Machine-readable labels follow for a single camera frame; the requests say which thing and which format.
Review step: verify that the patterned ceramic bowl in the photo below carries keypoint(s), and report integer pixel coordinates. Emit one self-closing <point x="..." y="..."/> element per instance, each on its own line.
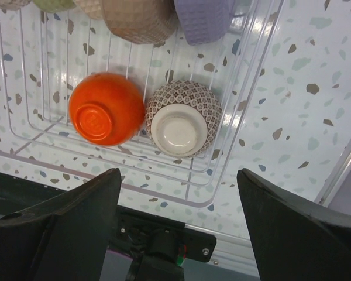
<point x="182" y="118"/>

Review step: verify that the cream square plate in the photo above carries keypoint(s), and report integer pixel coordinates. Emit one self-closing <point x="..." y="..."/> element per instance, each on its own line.
<point x="92" y="8"/>

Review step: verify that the orange plastic bowl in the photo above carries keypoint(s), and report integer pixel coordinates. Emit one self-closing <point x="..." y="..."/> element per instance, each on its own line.
<point x="106" y="109"/>

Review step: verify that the clear brown glass plate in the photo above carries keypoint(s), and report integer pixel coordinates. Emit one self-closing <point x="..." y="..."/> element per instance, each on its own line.
<point x="13" y="5"/>

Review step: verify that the brown square plate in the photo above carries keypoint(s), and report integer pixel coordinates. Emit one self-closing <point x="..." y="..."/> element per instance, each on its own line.
<point x="140" y="21"/>

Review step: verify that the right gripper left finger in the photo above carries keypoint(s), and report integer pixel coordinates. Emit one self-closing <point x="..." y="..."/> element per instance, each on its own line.
<point x="62" y="238"/>

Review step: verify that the purple square plate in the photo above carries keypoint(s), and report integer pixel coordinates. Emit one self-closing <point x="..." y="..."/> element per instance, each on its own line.
<point x="204" y="21"/>

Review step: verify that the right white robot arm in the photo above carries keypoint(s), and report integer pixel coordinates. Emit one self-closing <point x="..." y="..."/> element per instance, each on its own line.
<point x="49" y="234"/>

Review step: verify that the green square plate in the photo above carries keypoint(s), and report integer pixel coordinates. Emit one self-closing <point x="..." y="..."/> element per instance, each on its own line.
<point x="54" y="6"/>

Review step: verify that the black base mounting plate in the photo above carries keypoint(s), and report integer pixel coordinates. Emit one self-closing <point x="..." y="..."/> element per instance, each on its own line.
<point x="157" y="246"/>

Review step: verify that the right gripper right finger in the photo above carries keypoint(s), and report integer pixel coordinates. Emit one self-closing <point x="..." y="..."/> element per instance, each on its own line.
<point x="293" y="238"/>

